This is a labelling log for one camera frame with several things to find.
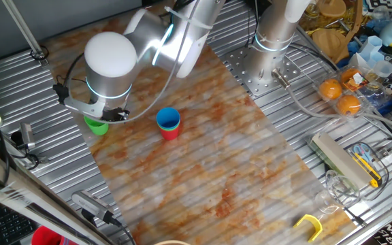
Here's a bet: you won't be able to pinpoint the white green long box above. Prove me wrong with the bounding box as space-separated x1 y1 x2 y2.
308 131 370 191

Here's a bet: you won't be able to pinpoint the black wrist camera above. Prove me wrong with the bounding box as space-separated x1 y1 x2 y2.
52 82 70 105

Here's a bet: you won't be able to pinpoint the clear measuring cup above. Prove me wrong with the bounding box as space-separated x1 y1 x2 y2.
372 60 392 78

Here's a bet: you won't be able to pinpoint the marble pattern mat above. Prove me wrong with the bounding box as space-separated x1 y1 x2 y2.
44 5 357 245

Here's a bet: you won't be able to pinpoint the round wooden plate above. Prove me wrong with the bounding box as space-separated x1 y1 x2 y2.
311 29 346 62
317 0 347 18

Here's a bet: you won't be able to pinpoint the beige round rim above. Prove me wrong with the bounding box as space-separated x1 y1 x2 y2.
153 240 192 245

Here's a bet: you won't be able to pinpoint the black round knob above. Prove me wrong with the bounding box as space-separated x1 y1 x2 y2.
10 131 24 146

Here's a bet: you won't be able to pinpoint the yellow utility knife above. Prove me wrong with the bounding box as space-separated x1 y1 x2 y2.
351 152 383 189

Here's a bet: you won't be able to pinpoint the blue handled scissors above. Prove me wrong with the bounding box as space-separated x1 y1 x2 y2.
352 142 373 163

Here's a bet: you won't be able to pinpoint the clear plastic cup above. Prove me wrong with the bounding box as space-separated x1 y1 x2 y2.
314 189 340 215
325 169 361 207

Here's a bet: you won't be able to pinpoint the silver depth camera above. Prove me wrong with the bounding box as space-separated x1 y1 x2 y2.
19 122 36 150
71 189 115 225

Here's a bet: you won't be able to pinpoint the black camera cable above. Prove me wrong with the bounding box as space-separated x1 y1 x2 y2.
109 212 137 245

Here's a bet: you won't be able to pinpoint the yellow U-shaped plastic piece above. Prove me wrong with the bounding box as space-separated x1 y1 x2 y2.
293 213 323 243

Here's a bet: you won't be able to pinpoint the grey hose with connector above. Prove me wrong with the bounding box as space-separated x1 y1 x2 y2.
271 67 392 137

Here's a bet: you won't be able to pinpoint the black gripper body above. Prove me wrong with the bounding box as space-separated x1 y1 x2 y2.
105 105 129 115

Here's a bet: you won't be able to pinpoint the black keyboard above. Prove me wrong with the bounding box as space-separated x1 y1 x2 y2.
0 196 39 245

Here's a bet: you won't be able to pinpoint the red stacked plastic cup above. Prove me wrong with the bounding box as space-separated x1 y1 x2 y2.
31 225 64 245

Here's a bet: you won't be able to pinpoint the white hexagonal box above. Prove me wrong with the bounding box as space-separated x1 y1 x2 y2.
348 35 384 71

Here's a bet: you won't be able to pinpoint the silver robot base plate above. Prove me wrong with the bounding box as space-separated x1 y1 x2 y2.
225 43 301 97

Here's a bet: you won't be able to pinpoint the orange fruit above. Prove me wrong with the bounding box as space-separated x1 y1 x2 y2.
318 78 343 101
336 94 362 116
340 67 362 84

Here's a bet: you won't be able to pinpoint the silver metal frame beam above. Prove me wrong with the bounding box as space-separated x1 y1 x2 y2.
0 142 114 245

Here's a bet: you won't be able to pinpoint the black white fiducial marker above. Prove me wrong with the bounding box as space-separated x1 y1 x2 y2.
365 0 392 12

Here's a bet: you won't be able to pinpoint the silver metal rod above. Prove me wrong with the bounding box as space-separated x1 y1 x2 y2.
1 0 49 66

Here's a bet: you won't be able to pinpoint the blue plastic cup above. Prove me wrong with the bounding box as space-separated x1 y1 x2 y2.
156 107 182 130

